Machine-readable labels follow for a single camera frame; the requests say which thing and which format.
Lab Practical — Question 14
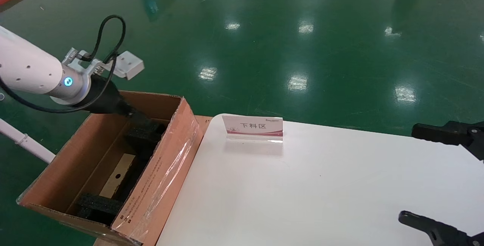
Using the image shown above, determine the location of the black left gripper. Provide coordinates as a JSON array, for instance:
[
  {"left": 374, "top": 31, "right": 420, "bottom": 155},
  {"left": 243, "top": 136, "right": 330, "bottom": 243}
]
[{"left": 74, "top": 76, "right": 152, "bottom": 126}]

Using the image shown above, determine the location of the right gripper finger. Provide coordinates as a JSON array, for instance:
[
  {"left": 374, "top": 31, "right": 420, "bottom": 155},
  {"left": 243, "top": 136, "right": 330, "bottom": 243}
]
[
  {"left": 411, "top": 121, "right": 484, "bottom": 161},
  {"left": 398, "top": 211, "right": 484, "bottom": 246}
]

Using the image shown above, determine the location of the large cardboard box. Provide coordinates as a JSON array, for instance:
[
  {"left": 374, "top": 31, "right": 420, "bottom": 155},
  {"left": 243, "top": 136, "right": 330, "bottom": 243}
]
[{"left": 16, "top": 90, "right": 205, "bottom": 246}]

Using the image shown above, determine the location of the clear acrylic sign stand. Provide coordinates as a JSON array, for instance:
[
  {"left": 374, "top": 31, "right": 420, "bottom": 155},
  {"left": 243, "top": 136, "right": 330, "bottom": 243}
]
[{"left": 222, "top": 114, "right": 284, "bottom": 143}]

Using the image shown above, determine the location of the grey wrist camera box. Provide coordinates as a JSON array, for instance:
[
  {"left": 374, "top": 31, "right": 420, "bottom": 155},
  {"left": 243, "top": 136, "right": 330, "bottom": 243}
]
[{"left": 62, "top": 49, "right": 145, "bottom": 81}]

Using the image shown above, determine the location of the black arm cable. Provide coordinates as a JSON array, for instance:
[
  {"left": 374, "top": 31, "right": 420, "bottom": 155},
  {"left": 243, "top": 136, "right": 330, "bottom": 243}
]
[{"left": 0, "top": 15, "right": 126, "bottom": 114}]

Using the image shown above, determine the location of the white pipe frame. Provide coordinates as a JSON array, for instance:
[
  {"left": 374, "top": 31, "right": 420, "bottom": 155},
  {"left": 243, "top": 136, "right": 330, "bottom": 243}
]
[{"left": 0, "top": 119, "right": 56, "bottom": 164}]

